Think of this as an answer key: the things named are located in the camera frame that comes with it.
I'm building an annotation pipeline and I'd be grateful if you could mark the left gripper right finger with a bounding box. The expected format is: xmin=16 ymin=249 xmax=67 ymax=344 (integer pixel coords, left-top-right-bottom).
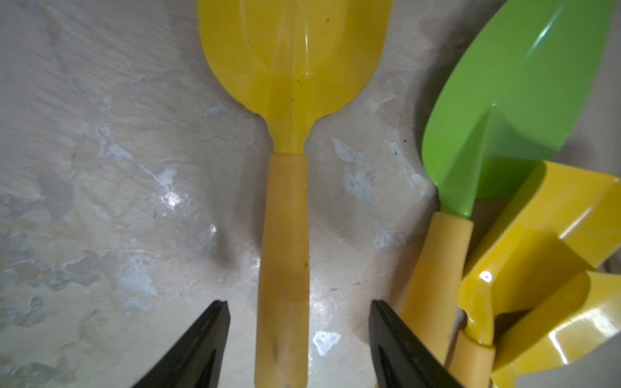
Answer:
xmin=369 ymin=300 xmax=460 ymax=388

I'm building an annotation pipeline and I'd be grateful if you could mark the yellow shovel wooden handle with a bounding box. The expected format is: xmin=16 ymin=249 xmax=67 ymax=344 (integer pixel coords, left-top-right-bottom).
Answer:
xmin=491 ymin=271 xmax=620 ymax=387

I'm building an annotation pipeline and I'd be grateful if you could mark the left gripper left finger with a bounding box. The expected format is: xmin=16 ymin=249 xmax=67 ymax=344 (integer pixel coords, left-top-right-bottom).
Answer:
xmin=134 ymin=300 xmax=231 ymax=388

